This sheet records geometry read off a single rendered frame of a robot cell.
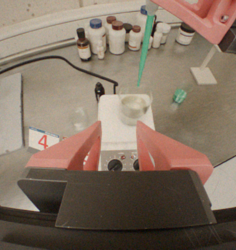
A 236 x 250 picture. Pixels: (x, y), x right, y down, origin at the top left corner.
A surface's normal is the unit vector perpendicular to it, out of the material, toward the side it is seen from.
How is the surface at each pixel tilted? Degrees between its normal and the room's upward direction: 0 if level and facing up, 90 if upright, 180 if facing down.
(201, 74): 0
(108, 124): 0
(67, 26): 90
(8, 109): 0
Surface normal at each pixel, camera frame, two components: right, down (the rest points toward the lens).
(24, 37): 0.33, 0.86
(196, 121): 0.02, -0.43
